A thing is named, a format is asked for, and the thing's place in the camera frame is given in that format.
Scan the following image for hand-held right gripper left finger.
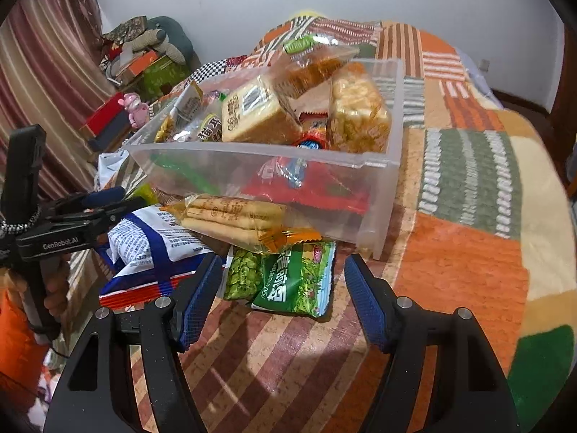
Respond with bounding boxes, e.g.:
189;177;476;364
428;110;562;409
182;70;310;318
43;254;224;433

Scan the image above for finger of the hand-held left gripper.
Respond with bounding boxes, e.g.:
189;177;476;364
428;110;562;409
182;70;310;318
54;186;126;215
90;197;149;235

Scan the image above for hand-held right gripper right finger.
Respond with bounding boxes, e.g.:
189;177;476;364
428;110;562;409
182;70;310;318
344;254;519;433

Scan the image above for blue and white snack packet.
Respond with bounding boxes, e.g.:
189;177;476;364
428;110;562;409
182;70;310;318
98;205;224;312

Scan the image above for green pea snack packet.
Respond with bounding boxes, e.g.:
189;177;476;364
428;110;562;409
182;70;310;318
223;246;264;302

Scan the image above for green vegetable print snack packet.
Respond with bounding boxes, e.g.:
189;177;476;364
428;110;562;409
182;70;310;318
250;240;336;317

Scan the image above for small green snack packet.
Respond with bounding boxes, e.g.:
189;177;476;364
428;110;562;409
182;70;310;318
151;153;217;197

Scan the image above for clear plastic storage box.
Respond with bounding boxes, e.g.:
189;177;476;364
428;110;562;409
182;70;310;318
122;58;404;260

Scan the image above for long biscuit sticks packet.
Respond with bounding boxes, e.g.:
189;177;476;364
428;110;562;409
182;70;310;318
160;194;322;255

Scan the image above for yellow bean snack packet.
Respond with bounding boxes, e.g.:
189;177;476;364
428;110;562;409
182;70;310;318
153;82;203;143

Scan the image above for red snack packet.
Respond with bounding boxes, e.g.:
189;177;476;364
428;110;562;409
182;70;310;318
241;115;370;217

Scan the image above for brown bread block packet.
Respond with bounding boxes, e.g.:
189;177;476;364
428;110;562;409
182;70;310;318
221;74;303;145

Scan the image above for golden rice crisp packet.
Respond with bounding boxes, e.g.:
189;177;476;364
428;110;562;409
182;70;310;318
325;61;392;154

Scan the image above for orange snack packet green label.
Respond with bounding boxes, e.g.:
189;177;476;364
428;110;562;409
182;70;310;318
270;34;361;100

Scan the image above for person's left forearm orange sleeve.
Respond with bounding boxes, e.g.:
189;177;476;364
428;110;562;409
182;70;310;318
0;286;50;398

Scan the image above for person's left hand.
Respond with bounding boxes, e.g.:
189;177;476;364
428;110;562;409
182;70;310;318
43;275;71;326

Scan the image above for dark grey box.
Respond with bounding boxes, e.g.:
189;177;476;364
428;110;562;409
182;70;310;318
88;115;138;154

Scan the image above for red box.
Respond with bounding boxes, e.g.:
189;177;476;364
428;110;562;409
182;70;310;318
79;91;131;138

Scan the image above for pink toy figure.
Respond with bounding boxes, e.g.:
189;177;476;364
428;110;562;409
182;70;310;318
123;92;151;128

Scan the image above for striped patchwork blanket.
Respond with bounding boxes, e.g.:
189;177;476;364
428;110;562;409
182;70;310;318
67;13;569;433

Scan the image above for green gift bag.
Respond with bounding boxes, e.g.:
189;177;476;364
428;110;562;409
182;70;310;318
141;56;190;97

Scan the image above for orange cardboard box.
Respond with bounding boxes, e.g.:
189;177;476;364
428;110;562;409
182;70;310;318
118;49;160;83

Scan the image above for striped brown curtain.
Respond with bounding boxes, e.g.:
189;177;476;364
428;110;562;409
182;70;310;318
0;0;119;201

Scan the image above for dark patterned cloth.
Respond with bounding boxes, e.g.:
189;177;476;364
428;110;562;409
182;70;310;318
101;16;149;45

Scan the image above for grey plush cushion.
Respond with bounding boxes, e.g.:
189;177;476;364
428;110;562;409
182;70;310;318
126;16;197;66

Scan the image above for checkered patchwork quilt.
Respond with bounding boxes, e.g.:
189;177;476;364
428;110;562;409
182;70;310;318
180;54;253;83

